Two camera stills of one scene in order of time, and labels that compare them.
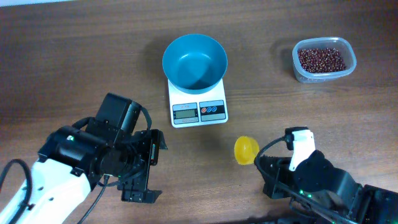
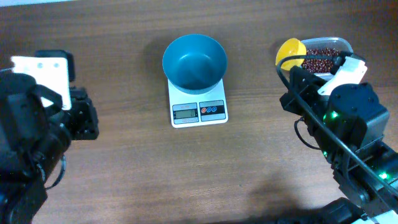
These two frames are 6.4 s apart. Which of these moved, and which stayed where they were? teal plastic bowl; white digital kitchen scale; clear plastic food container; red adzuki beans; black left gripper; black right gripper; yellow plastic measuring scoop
Moved: black right gripper; black left gripper; yellow plastic measuring scoop
Stayed: white digital kitchen scale; clear plastic food container; teal plastic bowl; red adzuki beans
